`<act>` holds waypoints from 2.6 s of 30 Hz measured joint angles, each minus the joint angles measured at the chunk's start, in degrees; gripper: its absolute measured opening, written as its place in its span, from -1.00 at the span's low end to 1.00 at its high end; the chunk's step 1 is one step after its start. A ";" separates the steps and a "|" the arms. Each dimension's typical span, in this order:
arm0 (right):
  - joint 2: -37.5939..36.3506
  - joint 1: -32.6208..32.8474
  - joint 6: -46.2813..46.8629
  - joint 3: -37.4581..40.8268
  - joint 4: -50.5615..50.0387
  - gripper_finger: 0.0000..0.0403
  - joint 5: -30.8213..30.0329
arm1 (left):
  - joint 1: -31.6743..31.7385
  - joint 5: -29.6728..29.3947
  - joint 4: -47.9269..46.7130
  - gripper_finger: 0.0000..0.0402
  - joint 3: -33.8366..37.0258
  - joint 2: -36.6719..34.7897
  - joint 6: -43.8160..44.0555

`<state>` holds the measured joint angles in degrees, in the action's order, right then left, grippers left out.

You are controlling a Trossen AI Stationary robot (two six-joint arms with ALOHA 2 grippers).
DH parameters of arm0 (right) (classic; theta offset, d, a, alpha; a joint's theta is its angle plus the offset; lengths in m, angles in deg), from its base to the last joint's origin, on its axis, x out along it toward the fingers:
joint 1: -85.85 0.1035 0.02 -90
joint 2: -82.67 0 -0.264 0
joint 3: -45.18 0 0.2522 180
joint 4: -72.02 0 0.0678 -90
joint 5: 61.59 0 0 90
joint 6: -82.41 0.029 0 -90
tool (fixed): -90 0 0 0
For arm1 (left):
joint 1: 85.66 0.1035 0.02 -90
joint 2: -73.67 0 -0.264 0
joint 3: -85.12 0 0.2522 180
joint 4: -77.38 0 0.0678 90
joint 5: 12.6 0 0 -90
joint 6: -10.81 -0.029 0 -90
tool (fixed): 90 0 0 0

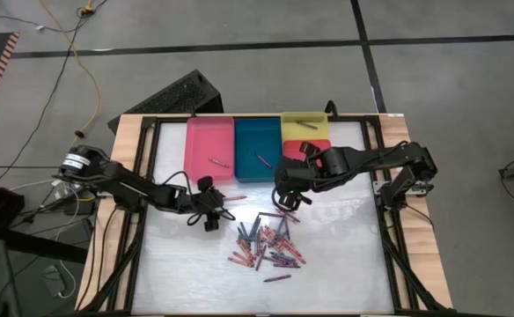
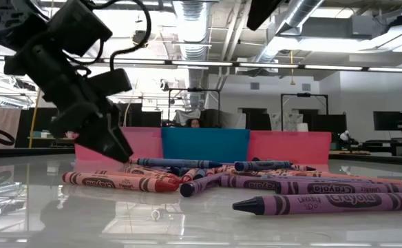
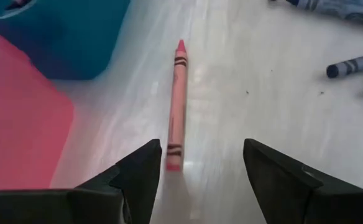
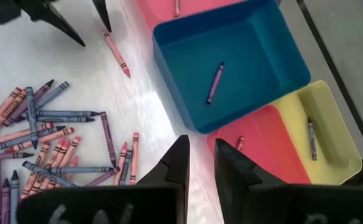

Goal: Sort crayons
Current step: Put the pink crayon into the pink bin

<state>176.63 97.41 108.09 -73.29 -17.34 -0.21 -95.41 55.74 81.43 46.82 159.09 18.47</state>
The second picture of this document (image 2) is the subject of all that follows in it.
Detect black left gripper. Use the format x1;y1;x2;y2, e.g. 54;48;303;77
3;32;135;163

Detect wooden shelf with items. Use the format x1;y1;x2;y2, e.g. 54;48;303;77
27;136;75;142

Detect black partition screens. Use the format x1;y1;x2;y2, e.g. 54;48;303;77
14;103;163;149

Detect pink plastic bin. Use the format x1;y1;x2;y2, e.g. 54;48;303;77
74;126;165;163

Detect long ceiling light strip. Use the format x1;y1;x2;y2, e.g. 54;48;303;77
0;56;402;74

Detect pale pink hanging cloth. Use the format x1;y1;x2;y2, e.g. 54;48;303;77
0;105;22;149

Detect white draped cloth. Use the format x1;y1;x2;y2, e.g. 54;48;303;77
172;108;202;127

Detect teal blue plastic bin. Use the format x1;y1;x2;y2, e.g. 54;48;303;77
160;127;251;164

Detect black office chair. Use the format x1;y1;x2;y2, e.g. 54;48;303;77
200;108;222;129

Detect red plastic bin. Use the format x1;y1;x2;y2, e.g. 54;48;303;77
247;130;332;165

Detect white headed desk device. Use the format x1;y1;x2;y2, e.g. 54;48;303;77
338;130;360;152

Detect black computer monitor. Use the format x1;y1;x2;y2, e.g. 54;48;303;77
372;110;402;132

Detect black desk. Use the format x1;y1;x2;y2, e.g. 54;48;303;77
359;137;402;156

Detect silver ceiling duct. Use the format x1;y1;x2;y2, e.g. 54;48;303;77
172;0;213;110
255;0;326;65

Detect yellow cable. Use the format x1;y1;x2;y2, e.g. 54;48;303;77
28;88;43;149

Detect black metal rig frame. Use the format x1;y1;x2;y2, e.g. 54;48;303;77
280;92;329;132
168;87;222;129

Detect black dome ceiling camera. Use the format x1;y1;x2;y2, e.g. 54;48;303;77
131;30;151;49

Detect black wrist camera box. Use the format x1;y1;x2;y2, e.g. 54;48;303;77
47;0;114;58

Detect black looped camera cable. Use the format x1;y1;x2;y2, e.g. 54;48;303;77
63;0;153;79

